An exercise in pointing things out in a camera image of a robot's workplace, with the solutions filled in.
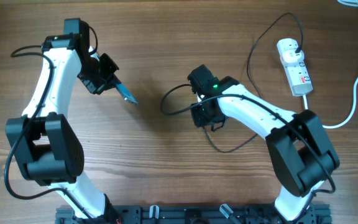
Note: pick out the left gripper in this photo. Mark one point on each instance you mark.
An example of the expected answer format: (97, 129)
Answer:
(105, 84)

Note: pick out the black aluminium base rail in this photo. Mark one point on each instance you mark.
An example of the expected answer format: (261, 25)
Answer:
(258, 213)

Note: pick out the white power strip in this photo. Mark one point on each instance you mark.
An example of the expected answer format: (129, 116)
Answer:
(298, 77)

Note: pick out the smartphone with teal screen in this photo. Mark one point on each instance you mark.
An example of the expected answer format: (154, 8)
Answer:
(125, 93)

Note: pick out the white charger plug adapter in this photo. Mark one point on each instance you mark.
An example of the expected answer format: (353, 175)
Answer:
(290, 58)

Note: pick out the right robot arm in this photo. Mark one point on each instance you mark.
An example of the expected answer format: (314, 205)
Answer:
(301, 152)

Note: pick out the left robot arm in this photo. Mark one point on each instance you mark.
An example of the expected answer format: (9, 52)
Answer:
(42, 142)

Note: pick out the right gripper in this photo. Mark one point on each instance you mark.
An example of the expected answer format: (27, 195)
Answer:
(200, 119)

